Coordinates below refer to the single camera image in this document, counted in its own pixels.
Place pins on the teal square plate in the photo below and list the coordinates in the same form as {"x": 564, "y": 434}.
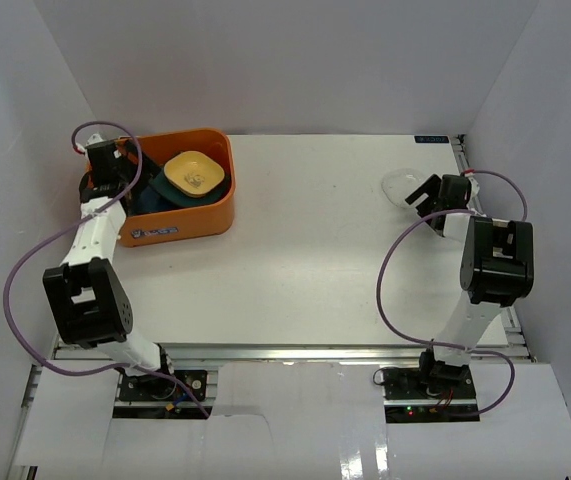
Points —
{"x": 162, "y": 186}

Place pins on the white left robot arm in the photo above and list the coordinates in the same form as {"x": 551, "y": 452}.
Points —
{"x": 89, "y": 304}

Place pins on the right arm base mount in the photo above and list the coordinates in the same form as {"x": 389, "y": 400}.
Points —
{"x": 410, "y": 400}

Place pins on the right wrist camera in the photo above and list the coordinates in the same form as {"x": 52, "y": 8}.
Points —
{"x": 473, "y": 182}

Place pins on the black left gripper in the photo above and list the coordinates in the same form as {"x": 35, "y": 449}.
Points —
{"x": 128, "y": 163}

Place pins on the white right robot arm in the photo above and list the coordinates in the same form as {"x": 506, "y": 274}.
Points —
{"x": 497, "y": 269}

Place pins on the dark blue leaf plate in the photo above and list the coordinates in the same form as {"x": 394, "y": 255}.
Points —
{"x": 149, "y": 202}

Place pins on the clear glass plate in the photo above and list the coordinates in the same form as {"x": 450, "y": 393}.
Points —
{"x": 398, "y": 184}

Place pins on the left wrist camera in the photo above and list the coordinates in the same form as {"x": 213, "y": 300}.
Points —
{"x": 94, "y": 138}

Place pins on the yellow square bowl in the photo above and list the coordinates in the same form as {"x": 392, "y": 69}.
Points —
{"x": 193, "y": 173}

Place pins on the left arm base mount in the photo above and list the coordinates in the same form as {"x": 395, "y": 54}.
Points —
{"x": 149, "y": 388}

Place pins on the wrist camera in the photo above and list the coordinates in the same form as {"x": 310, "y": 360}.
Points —
{"x": 94, "y": 138}
{"x": 473, "y": 182}

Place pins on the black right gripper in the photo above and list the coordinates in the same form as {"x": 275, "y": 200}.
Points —
{"x": 426, "y": 188}

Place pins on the orange plastic bin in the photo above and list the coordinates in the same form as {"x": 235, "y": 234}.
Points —
{"x": 177, "y": 224}

